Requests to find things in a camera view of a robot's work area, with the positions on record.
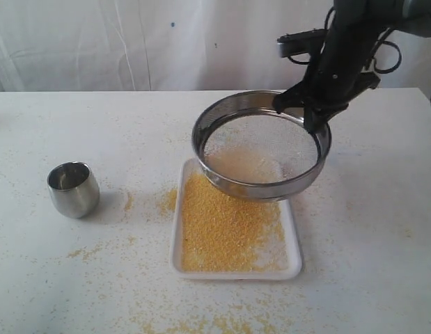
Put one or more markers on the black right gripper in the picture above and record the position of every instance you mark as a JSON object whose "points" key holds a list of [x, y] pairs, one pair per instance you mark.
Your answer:
{"points": [[330, 84]]}

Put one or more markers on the round stainless steel sieve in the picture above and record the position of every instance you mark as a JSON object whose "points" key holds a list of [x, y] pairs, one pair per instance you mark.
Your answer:
{"points": [[248, 119]]}

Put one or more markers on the stainless steel cup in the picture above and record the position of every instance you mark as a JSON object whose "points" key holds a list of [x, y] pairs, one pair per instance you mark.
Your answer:
{"points": [[73, 189]]}

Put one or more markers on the yellow white grain pile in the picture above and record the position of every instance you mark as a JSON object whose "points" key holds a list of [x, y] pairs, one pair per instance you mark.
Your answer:
{"points": [[244, 164]]}

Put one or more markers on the white plastic tray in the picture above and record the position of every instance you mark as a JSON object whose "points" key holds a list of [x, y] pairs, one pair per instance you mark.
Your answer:
{"points": [[217, 237]]}

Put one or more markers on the white backdrop curtain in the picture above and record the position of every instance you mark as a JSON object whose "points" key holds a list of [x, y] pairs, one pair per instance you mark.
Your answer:
{"points": [[150, 45]]}

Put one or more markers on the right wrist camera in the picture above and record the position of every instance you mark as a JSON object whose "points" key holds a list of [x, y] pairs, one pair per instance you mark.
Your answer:
{"points": [[307, 42]]}

